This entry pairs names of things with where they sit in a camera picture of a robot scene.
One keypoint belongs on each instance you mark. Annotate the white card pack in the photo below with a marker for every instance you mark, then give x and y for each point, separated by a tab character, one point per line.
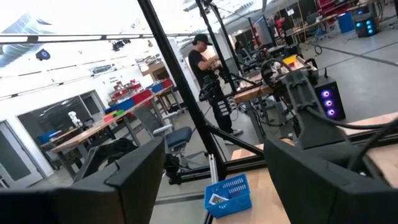
218	199

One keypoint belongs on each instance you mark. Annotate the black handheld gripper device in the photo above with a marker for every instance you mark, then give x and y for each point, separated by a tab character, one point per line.
217	102

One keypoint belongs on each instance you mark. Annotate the person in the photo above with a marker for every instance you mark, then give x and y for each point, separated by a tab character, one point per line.
280	26
240	49
199	67

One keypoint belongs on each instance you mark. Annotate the silver aluminium extrusion bar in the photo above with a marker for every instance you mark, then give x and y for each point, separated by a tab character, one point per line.
213	169

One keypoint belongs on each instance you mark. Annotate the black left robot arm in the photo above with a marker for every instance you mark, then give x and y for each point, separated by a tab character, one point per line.
300	102

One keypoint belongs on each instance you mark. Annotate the long wooden workbench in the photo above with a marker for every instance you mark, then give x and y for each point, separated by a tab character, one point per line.
93	132

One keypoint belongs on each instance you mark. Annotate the small white robot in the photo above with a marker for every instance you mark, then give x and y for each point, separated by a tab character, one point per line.
74	118

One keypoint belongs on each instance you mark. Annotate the black aluminium rig frame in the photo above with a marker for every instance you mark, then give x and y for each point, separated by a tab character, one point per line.
180	81

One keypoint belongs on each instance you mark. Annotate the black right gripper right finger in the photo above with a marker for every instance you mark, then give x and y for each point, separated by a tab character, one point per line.
326	205

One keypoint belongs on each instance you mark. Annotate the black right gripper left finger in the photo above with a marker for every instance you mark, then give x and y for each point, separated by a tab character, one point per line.
93	202

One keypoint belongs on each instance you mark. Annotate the black background rig frame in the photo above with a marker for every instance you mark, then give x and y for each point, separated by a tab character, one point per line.
217	46

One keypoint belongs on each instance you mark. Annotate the black dome camera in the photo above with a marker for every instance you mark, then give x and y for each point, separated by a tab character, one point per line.
43	54

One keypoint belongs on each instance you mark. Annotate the blue office chair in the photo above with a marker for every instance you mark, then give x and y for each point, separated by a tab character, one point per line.
178	137

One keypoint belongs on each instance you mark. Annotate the long ceiling light bar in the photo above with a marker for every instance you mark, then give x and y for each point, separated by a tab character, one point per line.
62	38

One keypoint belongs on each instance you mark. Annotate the black computer monitor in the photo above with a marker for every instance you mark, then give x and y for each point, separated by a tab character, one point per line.
264	31

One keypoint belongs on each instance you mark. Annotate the computer tower cyan fans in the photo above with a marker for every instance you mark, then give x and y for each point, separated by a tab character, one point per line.
367	26

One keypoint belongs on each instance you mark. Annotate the blue storage bin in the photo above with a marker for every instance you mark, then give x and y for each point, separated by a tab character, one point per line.
122	105
156	87

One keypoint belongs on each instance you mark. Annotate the red storage bin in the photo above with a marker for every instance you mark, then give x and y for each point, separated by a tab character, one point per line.
141	96
167	83

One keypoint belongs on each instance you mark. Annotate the black ceiling spotlight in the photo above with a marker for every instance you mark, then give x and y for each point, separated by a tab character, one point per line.
119	45

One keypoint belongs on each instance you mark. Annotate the grey glass door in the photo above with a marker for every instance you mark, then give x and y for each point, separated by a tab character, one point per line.
15	155

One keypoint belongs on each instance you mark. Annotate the yellow box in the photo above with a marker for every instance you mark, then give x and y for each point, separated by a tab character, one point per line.
290	59

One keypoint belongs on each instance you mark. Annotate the brown wooden cabinet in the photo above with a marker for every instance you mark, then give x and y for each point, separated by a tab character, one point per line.
155	70

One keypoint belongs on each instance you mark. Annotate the computer tower purple fans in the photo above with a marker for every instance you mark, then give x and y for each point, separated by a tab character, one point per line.
329	102

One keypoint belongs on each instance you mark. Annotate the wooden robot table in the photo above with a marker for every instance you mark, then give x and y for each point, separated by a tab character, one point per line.
252	93

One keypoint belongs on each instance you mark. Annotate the blue plastic basket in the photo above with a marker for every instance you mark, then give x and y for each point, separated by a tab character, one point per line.
236	199

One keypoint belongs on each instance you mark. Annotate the blue plastic crate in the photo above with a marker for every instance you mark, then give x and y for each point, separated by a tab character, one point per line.
345	22

